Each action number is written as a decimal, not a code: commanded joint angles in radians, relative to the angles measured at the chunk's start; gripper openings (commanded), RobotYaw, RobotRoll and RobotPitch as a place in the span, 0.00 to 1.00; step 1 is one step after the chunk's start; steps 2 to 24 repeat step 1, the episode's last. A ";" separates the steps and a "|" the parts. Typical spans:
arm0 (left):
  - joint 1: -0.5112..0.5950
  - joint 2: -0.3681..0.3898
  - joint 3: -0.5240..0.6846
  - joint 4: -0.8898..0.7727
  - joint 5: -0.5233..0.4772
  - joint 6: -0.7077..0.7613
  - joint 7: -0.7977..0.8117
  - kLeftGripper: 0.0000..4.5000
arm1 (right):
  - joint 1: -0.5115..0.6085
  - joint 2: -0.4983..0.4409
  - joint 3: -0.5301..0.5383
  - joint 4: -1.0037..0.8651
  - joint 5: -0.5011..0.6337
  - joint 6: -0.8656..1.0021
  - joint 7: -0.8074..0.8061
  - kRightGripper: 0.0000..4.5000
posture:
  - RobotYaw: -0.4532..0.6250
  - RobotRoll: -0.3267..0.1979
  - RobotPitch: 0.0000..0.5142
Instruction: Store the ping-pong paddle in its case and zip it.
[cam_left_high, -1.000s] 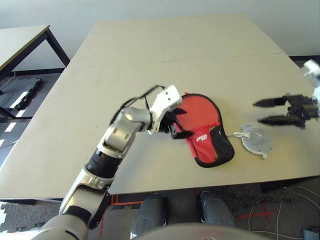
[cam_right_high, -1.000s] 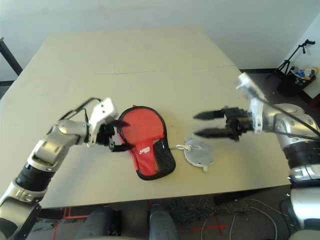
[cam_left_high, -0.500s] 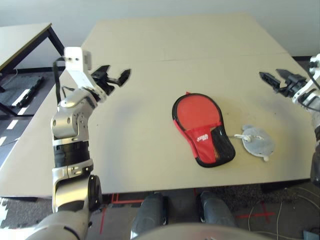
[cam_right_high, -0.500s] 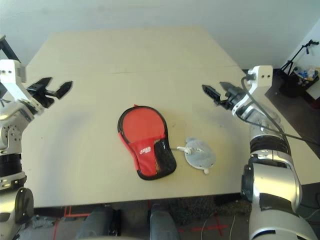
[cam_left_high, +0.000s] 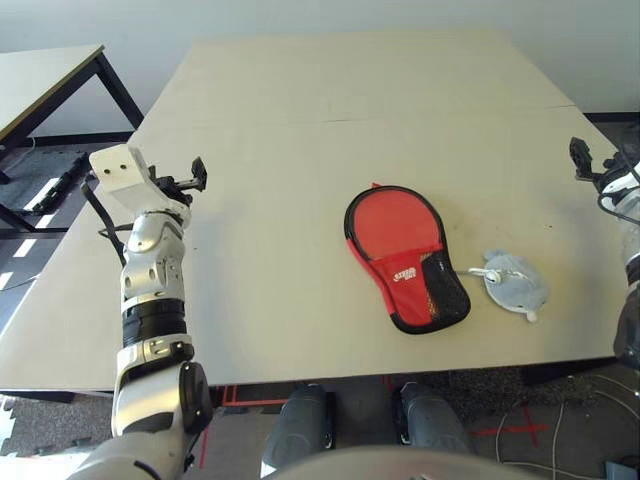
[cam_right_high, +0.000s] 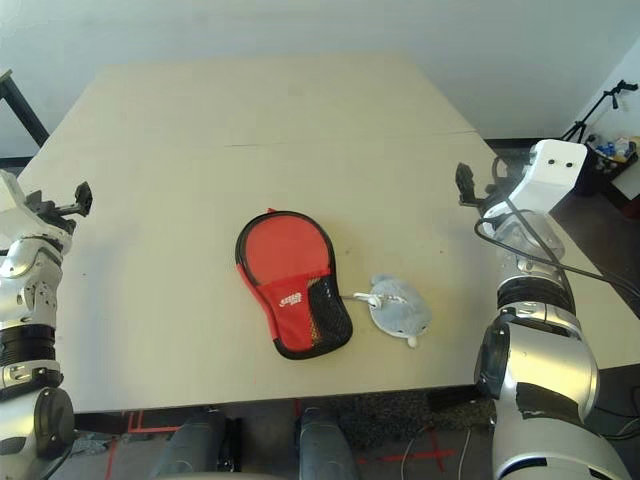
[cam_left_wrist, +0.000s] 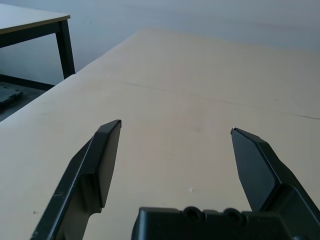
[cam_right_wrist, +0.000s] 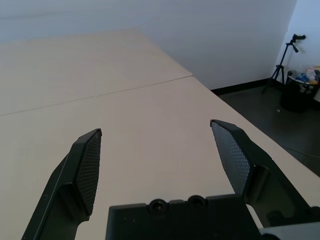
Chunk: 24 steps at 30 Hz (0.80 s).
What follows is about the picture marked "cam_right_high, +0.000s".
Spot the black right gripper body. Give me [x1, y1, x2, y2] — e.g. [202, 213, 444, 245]
[459, 192, 501, 216]

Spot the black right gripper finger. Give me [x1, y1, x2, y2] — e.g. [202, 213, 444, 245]
[454, 162, 476, 205]

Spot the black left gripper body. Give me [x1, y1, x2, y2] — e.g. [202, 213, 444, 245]
[24, 192, 76, 234]

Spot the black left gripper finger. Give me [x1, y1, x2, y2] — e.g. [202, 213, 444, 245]
[74, 180, 94, 217]

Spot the grey plush keychain toy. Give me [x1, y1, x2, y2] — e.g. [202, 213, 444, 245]
[352, 273, 434, 349]

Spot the red ping-pong paddle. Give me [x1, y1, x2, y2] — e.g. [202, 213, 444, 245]
[242, 215, 329, 286]

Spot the red and black paddle case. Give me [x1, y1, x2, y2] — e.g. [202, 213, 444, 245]
[234, 207, 354, 361]

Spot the black-legged side table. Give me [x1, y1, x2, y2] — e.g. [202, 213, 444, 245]
[0, 67, 51, 166]

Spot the black trash bin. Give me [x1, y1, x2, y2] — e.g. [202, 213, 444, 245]
[574, 137, 640, 199]

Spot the white cabinet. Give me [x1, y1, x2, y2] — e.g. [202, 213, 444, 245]
[609, 154, 640, 221]

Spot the dark grey floor mat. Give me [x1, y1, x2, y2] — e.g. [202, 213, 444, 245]
[344, 392, 496, 451]

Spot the grey robot left leg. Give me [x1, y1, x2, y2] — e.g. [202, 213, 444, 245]
[149, 409, 241, 480]

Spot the grey robot leg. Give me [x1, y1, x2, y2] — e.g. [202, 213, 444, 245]
[297, 407, 359, 480]
[149, 409, 241, 480]

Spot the grey robot right leg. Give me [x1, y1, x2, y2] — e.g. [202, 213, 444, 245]
[297, 407, 359, 480]

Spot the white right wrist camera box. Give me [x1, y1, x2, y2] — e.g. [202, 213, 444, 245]
[482, 139, 589, 236]

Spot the black camera tripod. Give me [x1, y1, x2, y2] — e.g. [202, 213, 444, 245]
[557, 79, 640, 146]

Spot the white floor cable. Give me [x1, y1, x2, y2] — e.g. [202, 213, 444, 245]
[402, 427, 474, 480]

